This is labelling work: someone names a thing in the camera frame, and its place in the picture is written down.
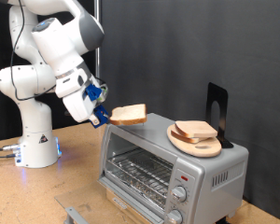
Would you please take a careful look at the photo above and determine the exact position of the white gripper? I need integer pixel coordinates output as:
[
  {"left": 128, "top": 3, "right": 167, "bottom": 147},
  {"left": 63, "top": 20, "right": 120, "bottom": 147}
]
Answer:
[{"left": 55, "top": 68, "right": 101, "bottom": 127}]

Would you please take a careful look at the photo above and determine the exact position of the metal spatula with blue block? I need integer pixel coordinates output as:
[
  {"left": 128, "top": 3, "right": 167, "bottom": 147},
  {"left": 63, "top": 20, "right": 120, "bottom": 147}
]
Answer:
[{"left": 89, "top": 105, "right": 116, "bottom": 129}]

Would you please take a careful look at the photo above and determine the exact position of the glass oven door with handle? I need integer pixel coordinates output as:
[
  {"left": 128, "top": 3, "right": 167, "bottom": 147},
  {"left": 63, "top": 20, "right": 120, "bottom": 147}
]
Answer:
[{"left": 54, "top": 177, "right": 166, "bottom": 224}]

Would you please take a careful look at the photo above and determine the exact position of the wooden box under oven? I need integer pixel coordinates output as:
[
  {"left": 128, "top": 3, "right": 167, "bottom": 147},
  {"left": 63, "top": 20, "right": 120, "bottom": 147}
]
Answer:
[{"left": 105, "top": 189, "right": 157, "bottom": 224}]

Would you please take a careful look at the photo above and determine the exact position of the silver oven knob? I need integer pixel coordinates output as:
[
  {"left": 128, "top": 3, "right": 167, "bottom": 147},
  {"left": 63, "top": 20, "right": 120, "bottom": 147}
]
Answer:
[
  {"left": 166, "top": 208, "right": 184, "bottom": 224},
  {"left": 171, "top": 186, "right": 189, "bottom": 203}
]

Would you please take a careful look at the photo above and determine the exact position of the silver toaster oven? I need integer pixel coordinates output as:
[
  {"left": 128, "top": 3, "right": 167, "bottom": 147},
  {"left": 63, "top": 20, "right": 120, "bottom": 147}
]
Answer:
[{"left": 97, "top": 112, "right": 250, "bottom": 224}]

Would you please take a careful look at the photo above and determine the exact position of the grey metal pole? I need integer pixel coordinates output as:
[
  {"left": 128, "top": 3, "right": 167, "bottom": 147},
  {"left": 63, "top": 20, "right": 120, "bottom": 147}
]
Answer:
[{"left": 94, "top": 0, "right": 102, "bottom": 82}]

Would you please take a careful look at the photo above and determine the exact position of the round wooden cutting board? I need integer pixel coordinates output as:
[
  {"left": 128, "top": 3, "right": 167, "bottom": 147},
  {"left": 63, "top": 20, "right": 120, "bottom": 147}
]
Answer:
[{"left": 166, "top": 124, "right": 222, "bottom": 158}]

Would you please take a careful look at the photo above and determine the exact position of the grey fabric backdrop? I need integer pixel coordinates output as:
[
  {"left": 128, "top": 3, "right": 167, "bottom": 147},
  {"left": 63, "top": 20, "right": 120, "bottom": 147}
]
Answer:
[{"left": 100, "top": 0, "right": 280, "bottom": 223}]

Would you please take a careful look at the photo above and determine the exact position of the black metal bookend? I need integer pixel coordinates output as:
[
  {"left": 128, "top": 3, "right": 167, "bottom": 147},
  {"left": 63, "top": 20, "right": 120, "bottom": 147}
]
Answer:
[{"left": 205, "top": 82, "right": 234, "bottom": 149}]

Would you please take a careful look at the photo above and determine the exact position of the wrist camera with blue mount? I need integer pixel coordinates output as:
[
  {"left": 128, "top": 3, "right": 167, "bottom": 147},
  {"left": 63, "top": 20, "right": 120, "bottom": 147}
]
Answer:
[{"left": 84, "top": 78, "right": 109, "bottom": 104}]

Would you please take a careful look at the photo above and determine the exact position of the wire oven rack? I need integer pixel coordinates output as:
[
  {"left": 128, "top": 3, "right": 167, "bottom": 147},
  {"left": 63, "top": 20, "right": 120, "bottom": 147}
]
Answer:
[{"left": 105, "top": 147, "right": 175, "bottom": 209}]

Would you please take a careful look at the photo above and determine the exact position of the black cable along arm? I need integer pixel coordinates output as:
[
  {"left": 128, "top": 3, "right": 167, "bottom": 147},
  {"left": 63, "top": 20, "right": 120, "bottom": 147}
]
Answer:
[{"left": 9, "top": 0, "right": 57, "bottom": 102}]

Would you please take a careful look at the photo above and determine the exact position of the base cable with silver connector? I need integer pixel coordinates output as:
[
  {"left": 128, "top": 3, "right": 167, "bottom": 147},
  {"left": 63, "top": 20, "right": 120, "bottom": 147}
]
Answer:
[{"left": 0, "top": 143, "right": 21, "bottom": 152}]

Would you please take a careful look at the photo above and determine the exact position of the black base cable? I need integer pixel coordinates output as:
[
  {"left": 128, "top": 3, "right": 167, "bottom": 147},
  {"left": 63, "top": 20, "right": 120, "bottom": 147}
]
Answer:
[{"left": 0, "top": 152, "right": 18, "bottom": 159}]

